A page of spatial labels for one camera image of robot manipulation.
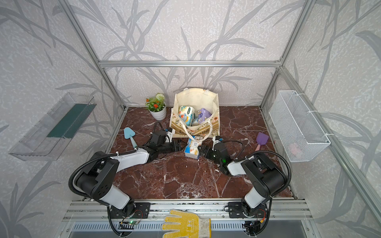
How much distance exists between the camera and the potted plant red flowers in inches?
40.7

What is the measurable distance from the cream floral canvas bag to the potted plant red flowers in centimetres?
14

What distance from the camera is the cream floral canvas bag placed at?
2.84ft
